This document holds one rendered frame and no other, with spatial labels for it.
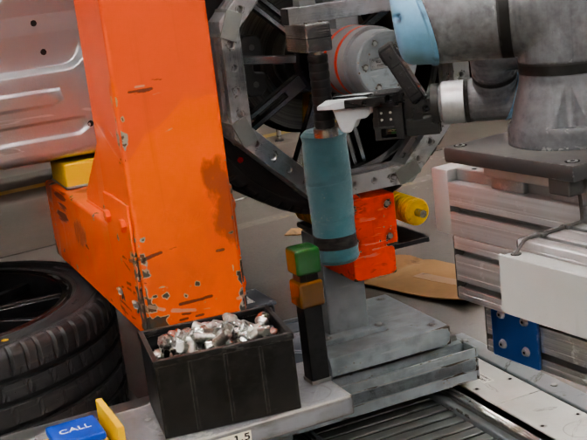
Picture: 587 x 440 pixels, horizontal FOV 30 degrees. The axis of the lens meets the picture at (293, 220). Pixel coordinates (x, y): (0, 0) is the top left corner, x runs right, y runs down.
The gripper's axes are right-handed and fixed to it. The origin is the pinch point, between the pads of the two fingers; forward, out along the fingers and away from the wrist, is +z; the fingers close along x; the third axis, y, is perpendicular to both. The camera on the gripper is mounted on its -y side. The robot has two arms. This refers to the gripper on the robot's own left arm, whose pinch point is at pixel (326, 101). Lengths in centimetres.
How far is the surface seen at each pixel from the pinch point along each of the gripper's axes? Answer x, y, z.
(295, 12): -1.4, -16.2, 3.3
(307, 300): -41.9, 23.6, -3.0
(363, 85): 11.2, -1.1, -4.9
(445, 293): 129, 77, -1
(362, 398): 26, 67, 6
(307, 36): -3.5, -12.1, 1.2
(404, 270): 155, 76, 14
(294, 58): 29.4, -6.1, 12.0
